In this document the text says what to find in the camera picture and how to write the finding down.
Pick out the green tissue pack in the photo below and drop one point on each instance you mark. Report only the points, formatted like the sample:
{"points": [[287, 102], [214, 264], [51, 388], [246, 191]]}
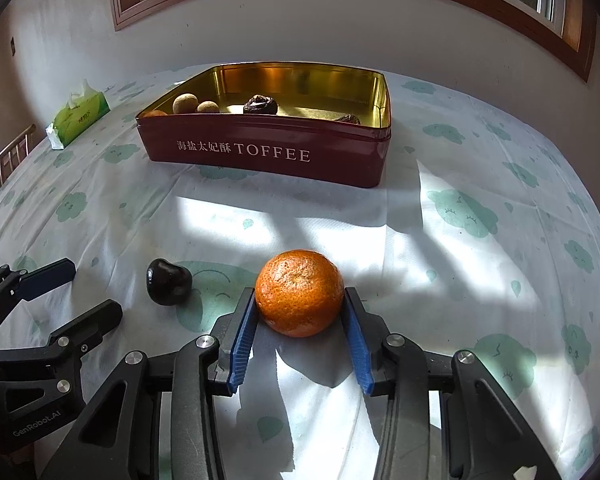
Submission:
{"points": [[77, 117]]}

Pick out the dark brown chestnut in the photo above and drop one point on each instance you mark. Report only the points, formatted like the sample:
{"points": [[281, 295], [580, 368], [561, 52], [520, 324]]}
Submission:
{"points": [[167, 282]]}

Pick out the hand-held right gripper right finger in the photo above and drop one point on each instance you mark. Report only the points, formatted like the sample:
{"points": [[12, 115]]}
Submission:
{"points": [[360, 350]]}

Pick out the cloud print tablecloth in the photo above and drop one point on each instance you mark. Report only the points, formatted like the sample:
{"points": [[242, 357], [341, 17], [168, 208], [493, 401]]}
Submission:
{"points": [[430, 270]]}

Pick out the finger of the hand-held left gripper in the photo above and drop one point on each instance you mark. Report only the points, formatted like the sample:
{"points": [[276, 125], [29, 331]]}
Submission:
{"points": [[45, 280], [92, 325]]}

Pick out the light wooden chair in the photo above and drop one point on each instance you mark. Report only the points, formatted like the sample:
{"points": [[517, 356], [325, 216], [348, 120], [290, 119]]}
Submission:
{"points": [[17, 147]]}

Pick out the round tan longan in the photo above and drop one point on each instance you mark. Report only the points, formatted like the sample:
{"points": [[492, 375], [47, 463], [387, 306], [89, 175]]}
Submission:
{"points": [[208, 107], [185, 104]]}

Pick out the wrinkled brown dried fruit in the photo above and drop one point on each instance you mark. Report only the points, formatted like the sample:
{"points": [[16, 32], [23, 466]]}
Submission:
{"points": [[350, 119], [260, 105]]}

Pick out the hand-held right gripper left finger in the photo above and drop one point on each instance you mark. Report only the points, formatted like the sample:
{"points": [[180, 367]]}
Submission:
{"points": [[242, 345]]}

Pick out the red and gold tin box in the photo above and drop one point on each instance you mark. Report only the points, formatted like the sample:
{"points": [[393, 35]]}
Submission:
{"points": [[260, 160]]}

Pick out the orange tangerine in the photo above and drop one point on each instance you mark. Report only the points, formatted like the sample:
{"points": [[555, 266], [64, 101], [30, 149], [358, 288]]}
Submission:
{"points": [[156, 113], [300, 290]]}

